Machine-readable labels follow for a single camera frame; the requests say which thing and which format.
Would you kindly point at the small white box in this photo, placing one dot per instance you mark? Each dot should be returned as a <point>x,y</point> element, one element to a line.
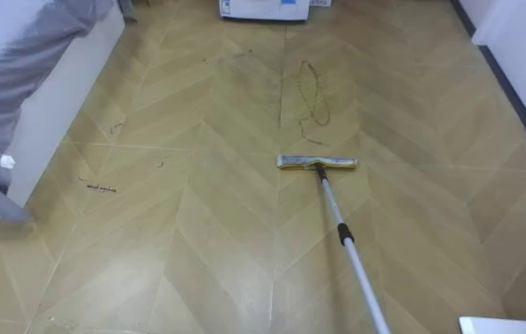
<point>320,2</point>

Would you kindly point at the white washing machine tower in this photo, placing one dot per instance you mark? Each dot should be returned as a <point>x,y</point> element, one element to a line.
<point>262,9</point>

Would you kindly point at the grey bed with white base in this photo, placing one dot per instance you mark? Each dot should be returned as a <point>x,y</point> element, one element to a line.
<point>49,106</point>

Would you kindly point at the white desk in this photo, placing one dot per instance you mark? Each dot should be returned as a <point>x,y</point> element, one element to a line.
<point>508,326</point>

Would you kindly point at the white fabric label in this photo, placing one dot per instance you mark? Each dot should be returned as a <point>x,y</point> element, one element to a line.
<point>7,161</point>

